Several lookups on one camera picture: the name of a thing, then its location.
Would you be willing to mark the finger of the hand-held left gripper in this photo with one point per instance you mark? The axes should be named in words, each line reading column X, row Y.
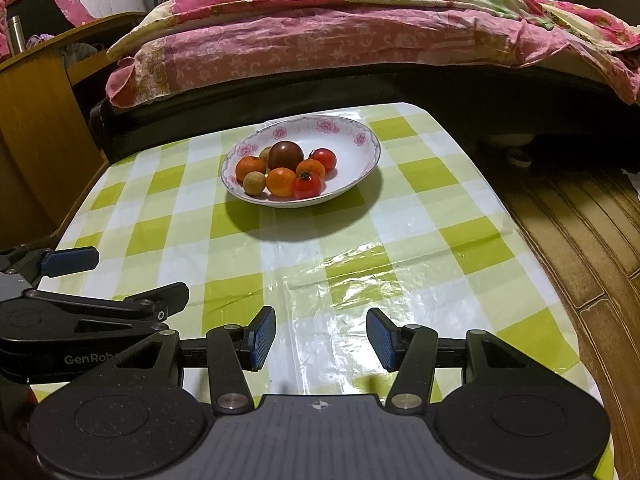
column 70, row 261
column 172, row 297

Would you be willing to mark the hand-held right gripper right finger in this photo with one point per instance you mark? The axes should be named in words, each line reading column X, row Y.
column 382, row 342

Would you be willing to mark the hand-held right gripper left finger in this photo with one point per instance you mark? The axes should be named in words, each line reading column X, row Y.
column 264, row 340

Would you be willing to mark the brown longan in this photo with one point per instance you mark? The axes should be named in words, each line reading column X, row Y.
column 264, row 152
column 254, row 184

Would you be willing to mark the orange tangerine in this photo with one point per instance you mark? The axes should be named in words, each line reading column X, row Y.
column 280, row 182
column 311, row 169
column 250, row 169

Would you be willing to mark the red tomato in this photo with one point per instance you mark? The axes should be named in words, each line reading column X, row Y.
column 307, row 186
column 323, row 159

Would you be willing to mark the white floral plate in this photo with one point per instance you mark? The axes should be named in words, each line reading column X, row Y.
column 350, row 160

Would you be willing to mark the wooden cabinet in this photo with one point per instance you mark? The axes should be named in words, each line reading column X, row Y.
column 30, row 135

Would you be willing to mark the green checked tablecloth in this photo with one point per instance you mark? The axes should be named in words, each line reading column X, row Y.
column 450, row 200

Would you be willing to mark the dark purple tomato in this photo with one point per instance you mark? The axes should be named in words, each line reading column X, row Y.
column 285, row 155

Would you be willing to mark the grey cloth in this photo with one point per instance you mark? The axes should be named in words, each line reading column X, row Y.
column 75, row 52

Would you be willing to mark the steel thermos bottle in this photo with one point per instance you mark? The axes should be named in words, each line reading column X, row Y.
column 15, row 35

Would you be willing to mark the pink cloth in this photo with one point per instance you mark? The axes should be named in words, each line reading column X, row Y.
column 80, row 2

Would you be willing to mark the pink patterned blanket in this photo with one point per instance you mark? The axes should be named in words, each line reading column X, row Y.
column 300, row 50

